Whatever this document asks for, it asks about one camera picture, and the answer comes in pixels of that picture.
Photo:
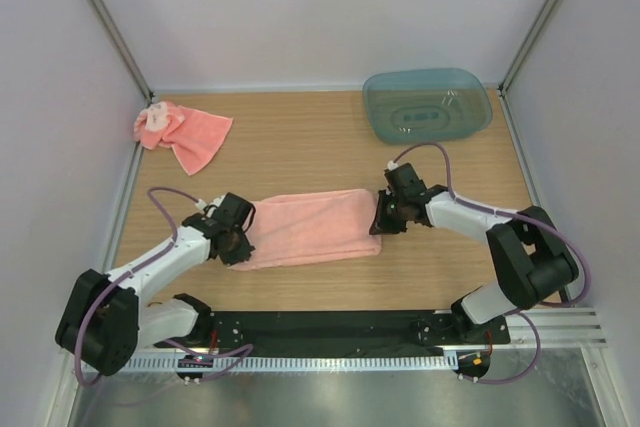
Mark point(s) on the left aluminium frame post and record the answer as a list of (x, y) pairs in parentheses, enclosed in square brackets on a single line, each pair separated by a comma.
[(117, 40)]

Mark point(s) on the white slotted cable duct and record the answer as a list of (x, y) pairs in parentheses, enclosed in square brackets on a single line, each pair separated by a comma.
[(176, 363)]

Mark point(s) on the light pink towel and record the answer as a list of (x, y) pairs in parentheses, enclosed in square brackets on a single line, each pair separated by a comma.
[(305, 229)]

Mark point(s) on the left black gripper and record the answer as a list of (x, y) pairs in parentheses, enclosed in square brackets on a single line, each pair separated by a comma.
[(241, 254)]

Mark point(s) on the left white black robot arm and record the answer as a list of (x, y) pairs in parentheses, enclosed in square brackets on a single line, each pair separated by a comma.
[(108, 316)]

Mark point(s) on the right aluminium frame post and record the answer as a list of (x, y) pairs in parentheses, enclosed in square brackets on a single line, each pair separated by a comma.
[(540, 22)]

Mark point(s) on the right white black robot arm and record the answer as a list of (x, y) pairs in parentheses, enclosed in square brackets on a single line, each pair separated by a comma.
[(531, 262)]

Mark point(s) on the aluminium frame post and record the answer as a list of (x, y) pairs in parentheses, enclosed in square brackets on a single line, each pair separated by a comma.
[(117, 40), (540, 22)]

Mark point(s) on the coral pink printed towel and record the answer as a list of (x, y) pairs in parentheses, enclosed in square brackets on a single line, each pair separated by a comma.
[(193, 135)]

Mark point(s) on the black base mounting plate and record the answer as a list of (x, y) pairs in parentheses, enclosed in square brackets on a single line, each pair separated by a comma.
[(350, 334)]

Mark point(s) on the aluminium front rail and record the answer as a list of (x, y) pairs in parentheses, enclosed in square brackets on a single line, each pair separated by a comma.
[(557, 328)]

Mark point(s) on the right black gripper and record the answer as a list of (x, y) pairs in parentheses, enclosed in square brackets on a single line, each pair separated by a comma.
[(382, 224)]

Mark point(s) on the blue translucent plastic tub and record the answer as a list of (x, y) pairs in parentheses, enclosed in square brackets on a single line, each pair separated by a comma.
[(426, 105)]

